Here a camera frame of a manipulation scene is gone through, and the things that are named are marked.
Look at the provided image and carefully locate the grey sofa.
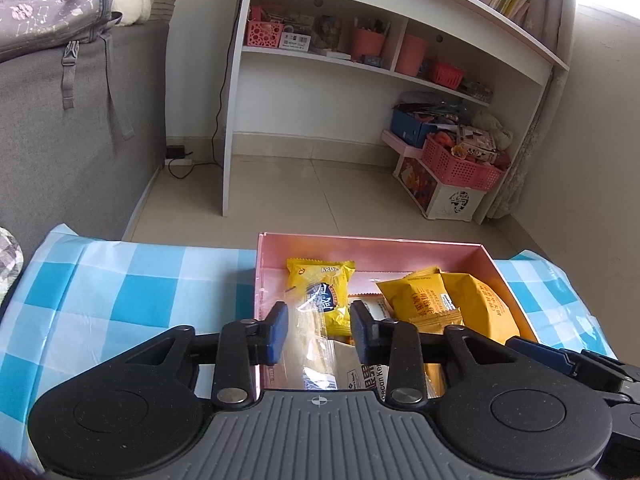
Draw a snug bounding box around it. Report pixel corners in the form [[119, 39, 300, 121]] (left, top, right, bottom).
[[0, 20, 171, 241]]

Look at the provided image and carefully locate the yellow waffle snack packet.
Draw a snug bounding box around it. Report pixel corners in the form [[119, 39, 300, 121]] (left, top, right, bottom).
[[376, 267, 463, 333], [440, 272, 538, 343]]

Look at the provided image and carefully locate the small pink basket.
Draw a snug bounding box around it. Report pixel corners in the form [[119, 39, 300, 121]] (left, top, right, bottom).
[[245, 19, 285, 48]]

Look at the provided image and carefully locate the white plush ball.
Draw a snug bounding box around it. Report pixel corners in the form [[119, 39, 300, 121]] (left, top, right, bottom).
[[111, 0, 152, 26]]

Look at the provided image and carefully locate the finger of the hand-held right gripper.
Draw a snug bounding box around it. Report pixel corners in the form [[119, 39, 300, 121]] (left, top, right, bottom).
[[505, 336, 640, 397]]

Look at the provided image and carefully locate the black power cord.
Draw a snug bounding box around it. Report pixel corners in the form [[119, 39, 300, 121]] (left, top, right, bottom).
[[167, 5, 236, 181]]

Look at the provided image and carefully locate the small red basket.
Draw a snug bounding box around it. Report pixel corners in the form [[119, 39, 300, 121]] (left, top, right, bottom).
[[431, 60, 465, 88]]

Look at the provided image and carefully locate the pink box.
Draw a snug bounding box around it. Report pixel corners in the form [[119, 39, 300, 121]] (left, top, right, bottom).
[[252, 231, 541, 401]]

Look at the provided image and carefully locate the white labelled box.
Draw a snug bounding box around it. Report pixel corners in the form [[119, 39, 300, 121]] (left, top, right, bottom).
[[280, 30, 312, 53]]

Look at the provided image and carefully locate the white pink storage stool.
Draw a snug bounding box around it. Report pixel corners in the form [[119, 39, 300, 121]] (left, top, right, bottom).
[[382, 129, 488, 223]]

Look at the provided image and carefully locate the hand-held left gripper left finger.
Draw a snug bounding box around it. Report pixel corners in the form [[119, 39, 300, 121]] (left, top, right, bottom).
[[117, 301, 291, 410]]

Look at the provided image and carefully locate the long yellow cracker packet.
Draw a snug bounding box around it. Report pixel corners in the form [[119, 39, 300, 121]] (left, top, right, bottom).
[[285, 257, 356, 336]]

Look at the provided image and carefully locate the clear plastic container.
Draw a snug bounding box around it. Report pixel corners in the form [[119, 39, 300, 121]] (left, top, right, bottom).
[[312, 14, 346, 53]]

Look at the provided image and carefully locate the white snack packet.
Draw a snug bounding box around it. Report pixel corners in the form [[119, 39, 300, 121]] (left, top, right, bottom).
[[350, 294, 396, 322]]

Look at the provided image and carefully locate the grey checked pillow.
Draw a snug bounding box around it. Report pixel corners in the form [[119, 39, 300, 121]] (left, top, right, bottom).
[[0, 227, 25, 306]]

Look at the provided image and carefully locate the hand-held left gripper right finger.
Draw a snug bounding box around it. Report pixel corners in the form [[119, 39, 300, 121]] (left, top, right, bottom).
[[349, 300, 526, 408]]

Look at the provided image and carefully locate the clear rice cracker packet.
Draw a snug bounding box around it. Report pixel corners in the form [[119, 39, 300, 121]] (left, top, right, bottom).
[[280, 305, 351, 391]]

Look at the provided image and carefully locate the white shelf unit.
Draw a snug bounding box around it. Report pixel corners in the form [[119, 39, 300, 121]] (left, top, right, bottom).
[[220, 0, 571, 226]]

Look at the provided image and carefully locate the blue box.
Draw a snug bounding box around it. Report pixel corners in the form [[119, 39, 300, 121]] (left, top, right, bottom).
[[391, 107, 441, 148]]

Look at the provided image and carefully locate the blue checkered tablecloth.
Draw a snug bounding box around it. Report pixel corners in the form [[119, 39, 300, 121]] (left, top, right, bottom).
[[0, 225, 616, 461]]

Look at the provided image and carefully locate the grey backpack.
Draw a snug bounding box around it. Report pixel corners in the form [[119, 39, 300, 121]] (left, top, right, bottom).
[[0, 0, 136, 141]]

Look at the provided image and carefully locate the pink cup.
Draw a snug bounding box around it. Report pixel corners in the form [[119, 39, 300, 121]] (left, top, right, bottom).
[[395, 34, 432, 77], [350, 25, 388, 61]]

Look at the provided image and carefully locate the gold snack packet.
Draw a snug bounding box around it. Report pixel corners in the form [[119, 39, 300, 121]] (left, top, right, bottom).
[[424, 362, 447, 397]]

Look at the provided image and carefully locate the large pink basket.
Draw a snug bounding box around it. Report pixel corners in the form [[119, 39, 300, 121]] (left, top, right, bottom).
[[420, 135, 506, 192]]

